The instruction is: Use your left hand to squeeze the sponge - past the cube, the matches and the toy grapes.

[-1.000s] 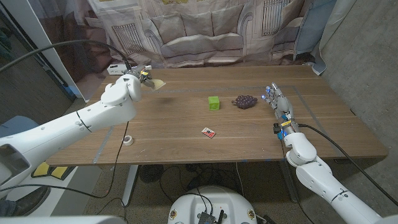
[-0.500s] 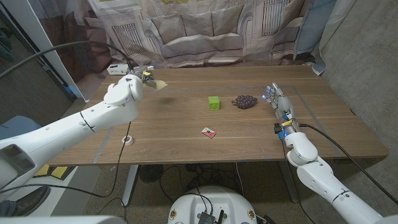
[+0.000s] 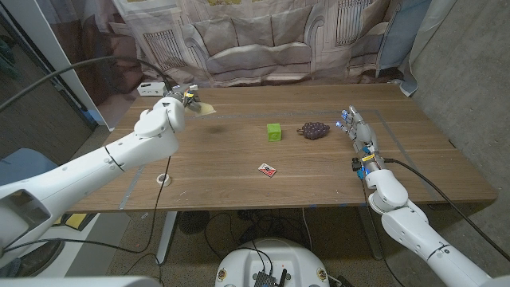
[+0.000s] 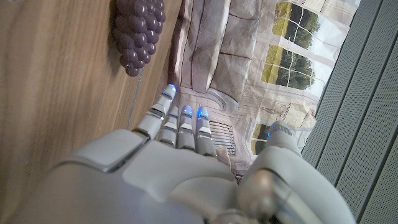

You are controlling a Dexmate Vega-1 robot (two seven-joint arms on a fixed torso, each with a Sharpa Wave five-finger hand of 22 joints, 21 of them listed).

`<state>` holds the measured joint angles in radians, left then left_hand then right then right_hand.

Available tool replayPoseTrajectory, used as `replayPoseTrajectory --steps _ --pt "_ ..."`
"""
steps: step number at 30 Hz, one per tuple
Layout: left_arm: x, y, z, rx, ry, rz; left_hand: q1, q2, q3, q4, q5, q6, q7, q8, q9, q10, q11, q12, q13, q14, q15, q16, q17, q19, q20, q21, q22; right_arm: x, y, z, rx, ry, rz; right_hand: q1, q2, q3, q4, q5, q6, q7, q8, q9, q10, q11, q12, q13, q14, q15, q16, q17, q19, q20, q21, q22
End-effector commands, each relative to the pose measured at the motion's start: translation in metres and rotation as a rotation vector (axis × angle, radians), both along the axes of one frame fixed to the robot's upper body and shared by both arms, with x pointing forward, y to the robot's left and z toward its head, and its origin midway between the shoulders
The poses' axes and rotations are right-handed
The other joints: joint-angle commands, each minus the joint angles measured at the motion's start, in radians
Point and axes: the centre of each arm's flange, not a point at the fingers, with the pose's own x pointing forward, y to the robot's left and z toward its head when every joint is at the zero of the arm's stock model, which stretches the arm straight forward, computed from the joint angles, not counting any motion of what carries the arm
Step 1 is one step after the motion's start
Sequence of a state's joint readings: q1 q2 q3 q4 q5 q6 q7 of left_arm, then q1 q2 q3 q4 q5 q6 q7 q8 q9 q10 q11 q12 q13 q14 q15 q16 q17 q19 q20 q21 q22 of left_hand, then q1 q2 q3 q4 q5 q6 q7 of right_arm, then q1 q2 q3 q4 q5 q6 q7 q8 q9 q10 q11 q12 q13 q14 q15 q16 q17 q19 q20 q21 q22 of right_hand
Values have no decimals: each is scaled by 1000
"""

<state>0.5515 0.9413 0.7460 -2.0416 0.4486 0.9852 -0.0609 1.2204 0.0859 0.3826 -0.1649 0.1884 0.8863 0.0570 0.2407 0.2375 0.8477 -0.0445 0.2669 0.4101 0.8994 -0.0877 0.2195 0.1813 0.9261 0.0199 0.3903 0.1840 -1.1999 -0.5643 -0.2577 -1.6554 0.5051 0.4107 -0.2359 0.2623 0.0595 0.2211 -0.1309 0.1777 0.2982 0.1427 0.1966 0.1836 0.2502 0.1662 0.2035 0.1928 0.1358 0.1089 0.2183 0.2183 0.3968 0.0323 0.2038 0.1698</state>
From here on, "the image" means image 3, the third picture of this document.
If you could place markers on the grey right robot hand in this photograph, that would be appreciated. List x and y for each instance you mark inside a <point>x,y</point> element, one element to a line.
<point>364,133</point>

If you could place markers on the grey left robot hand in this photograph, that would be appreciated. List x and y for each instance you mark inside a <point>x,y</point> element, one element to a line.
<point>181,95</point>

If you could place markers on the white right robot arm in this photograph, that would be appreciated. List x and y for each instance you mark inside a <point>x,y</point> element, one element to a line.
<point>418,235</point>

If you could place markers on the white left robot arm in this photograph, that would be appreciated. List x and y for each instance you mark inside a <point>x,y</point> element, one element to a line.
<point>99,167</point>

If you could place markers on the purple toy grapes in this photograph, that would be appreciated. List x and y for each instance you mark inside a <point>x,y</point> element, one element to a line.
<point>315,130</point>

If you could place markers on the green cube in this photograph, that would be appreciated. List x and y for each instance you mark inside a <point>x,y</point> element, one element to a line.
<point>274,132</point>

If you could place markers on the white power strip box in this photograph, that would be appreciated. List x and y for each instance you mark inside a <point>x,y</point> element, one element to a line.
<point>149,89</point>

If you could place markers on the white tape roll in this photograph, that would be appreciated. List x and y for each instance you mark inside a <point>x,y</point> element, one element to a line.
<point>159,180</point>

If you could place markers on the printed sofa backdrop cloth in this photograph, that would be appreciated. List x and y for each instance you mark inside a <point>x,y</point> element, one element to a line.
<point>259,40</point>

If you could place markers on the red matchbox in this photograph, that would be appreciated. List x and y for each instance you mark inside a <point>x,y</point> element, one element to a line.
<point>267,170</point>

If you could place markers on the grey table leg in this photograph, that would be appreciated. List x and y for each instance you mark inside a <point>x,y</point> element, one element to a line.
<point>372,243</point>

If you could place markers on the black round fan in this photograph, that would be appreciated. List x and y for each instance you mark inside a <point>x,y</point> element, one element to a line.
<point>193,222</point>

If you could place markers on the white table leg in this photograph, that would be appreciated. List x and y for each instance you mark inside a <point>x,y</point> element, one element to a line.
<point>167,235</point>

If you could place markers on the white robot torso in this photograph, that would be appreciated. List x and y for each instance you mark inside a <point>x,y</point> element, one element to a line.
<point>279,255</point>

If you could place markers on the yellow black pad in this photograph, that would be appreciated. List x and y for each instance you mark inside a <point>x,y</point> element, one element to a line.
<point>77,220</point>

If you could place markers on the white floor platform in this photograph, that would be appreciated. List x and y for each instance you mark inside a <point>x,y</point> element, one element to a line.
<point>103,247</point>

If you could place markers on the blue chair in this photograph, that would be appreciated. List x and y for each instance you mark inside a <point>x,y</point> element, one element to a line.
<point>24,167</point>

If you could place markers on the person leg in jeans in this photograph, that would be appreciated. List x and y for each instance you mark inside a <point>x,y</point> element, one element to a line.
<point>44,259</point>

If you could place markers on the white door frame post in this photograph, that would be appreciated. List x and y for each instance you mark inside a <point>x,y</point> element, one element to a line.
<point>48,44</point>

